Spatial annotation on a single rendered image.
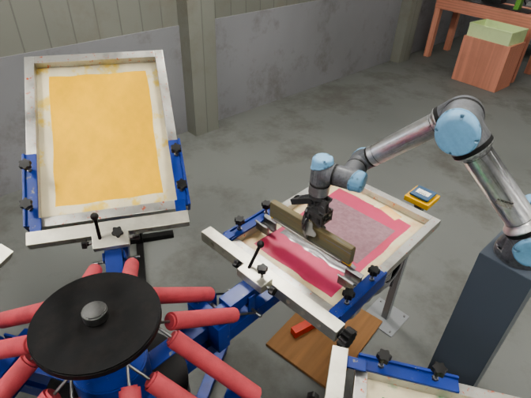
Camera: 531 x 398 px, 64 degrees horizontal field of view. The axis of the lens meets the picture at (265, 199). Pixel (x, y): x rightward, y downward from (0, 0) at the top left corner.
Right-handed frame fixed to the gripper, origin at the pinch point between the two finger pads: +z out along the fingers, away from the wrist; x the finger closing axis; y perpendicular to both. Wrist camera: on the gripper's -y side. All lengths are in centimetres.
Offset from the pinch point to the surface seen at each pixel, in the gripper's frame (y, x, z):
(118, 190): -64, -44, -9
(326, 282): 14.3, -4.7, 13.6
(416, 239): 27.8, 39.7, 10.2
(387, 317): 13, 76, 107
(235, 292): -0.7, -38.5, 4.9
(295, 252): -5.1, -0.6, 13.5
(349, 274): 20.3, 0.8, 8.7
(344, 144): -140, 242, 108
